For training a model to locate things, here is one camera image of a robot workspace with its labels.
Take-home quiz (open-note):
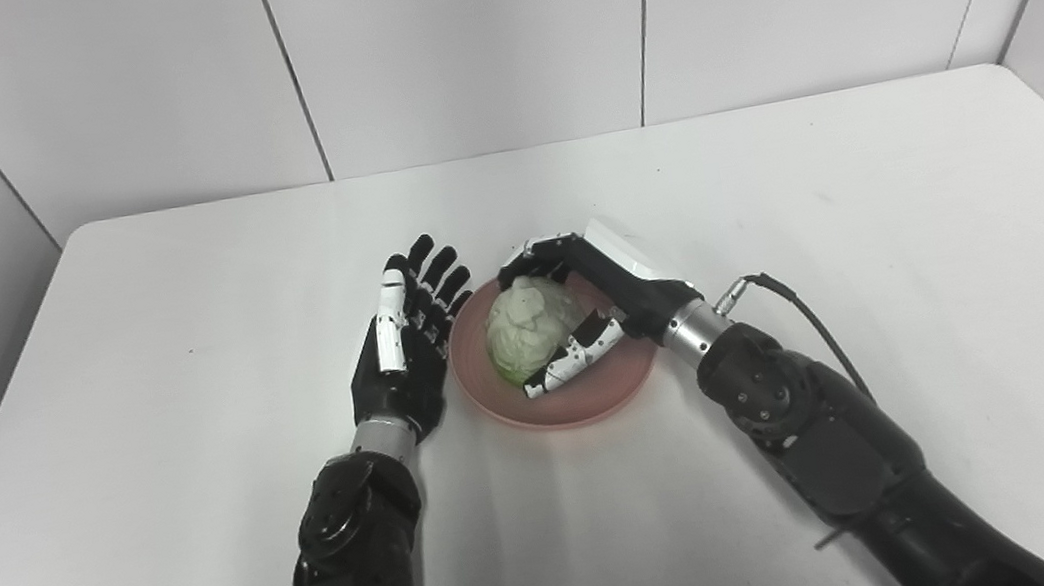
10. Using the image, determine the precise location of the pink round plate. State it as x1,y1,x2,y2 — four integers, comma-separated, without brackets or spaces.
440,256,668,443

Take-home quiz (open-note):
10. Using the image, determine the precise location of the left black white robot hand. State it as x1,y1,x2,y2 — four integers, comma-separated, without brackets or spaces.
331,229,493,452

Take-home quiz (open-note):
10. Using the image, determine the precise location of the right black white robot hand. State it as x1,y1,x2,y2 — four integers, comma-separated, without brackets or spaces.
492,204,717,403

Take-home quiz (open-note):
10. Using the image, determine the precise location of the green white cabbage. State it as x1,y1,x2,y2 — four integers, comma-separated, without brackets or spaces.
478,268,594,387

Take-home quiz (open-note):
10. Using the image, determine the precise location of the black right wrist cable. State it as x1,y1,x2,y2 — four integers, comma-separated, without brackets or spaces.
710,260,875,423

